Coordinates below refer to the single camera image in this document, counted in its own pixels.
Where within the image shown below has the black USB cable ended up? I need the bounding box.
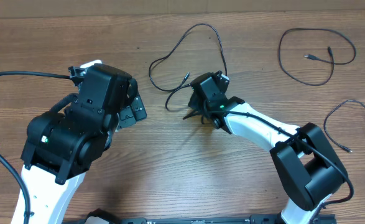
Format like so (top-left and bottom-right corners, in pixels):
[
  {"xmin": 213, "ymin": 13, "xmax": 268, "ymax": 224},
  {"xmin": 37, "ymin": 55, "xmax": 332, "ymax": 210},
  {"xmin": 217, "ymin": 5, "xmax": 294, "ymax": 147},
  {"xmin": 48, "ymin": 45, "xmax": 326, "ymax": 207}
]
[{"xmin": 277, "ymin": 27, "xmax": 357, "ymax": 87}]

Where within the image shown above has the black thin cable with barrel plug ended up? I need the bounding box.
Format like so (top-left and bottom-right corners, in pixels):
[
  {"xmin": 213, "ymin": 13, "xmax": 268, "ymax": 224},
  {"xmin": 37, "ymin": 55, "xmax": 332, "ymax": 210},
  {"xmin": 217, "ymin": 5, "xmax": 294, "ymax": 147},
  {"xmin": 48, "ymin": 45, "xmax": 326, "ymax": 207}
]
[{"xmin": 323, "ymin": 99, "xmax": 365, "ymax": 154}]

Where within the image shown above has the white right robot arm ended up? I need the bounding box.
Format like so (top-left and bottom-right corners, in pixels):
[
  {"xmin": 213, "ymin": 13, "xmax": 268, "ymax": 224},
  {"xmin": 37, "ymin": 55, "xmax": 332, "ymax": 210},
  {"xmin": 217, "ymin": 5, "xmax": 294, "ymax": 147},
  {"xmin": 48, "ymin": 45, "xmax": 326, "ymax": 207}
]
[{"xmin": 188, "ymin": 71, "xmax": 350, "ymax": 223}]

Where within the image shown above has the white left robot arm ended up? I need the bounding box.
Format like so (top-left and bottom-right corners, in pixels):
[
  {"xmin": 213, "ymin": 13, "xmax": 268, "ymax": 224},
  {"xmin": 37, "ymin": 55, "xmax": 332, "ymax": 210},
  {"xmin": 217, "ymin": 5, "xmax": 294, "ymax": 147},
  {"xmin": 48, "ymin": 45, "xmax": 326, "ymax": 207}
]
[{"xmin": 11, "ymin": 60, "xmax": 147, "ymax": 223}]

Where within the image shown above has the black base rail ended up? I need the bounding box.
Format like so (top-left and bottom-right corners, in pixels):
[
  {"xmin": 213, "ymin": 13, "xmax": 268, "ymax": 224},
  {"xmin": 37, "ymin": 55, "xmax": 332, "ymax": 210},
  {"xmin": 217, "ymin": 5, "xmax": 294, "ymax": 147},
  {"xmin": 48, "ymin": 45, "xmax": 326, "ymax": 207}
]
[{"xmin": 62, "ymin": 208, "xmax": 337, "ymax": 224}]

